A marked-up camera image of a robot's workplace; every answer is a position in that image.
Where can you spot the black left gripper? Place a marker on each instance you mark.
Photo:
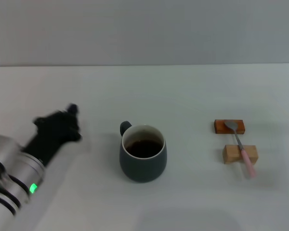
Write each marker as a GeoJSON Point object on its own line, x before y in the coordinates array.
{"type": "Point", "coordinates": [54, 130]}

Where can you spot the dark grey ceramic cup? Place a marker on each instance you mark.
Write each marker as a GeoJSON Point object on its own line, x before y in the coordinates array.
{"type": "Point", "coordinates": [142, 168]}

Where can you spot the dark brown coffee liquid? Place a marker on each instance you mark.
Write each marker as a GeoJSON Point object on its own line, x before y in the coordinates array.
{"type": "Point", "coordinates": [143, 148]}

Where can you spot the dark orange wooden block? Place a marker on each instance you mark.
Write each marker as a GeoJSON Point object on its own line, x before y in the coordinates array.
{"type": "Point", "coordinates": [219, 127]}

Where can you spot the light wooden arch block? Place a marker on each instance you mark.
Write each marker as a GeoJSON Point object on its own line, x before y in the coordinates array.
{"type": "Point", "coordinates": [231, 154]}

